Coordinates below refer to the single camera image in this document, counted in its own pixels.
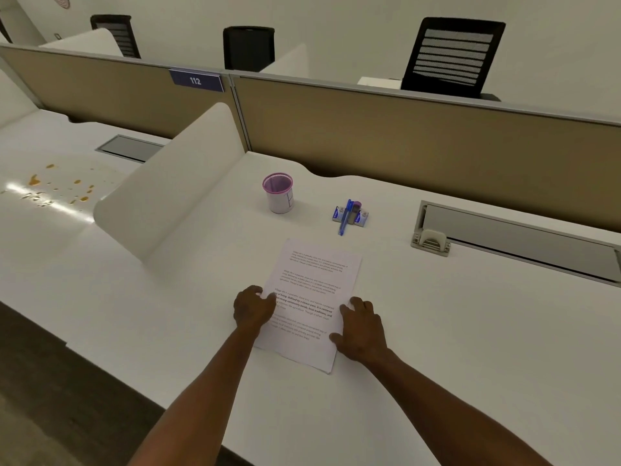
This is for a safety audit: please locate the beige cable outlet clip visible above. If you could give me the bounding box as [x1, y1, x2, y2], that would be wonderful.
[410, 227, 451, 256]

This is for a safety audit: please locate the person's right hand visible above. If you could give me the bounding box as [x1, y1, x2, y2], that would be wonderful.
[329, 297, 393, 365]

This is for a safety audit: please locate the person's right forearm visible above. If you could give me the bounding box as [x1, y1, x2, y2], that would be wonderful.
[361, 348, 555, 466]

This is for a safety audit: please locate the person's left hand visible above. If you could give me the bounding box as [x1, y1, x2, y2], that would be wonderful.
[233, 285, 278, 336]

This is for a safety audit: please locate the white cup with purple rim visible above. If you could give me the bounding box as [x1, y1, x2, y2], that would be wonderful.
[262, 172, 295, 216]

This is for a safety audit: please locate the grey desk cable cover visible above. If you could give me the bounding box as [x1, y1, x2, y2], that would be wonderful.
[94, 134, 166, 164]

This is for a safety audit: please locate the black mesh office chair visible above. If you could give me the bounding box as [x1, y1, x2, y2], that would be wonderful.
[400, 17, 507, 101]

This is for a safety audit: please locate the beige partition panel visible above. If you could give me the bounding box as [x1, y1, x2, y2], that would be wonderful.
[229, 72, 621, 234]
[0, 43, 234, 139]

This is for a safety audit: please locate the small white blue box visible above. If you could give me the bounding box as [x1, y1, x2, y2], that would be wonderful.
[332, 205, 370, 227]

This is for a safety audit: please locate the long grey cable tray flap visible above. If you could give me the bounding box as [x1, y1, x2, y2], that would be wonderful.
[417, 200, 621, 288]

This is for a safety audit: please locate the blue number sign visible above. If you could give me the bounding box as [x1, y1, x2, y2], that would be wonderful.
[169, 68, 225, 92]

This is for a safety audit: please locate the printed white paper sheet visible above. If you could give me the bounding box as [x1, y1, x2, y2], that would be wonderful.
[254, 239, 364, 375]

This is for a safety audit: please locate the person's left forearm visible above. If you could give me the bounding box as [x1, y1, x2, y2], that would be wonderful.
[127, 327, 265, 466]

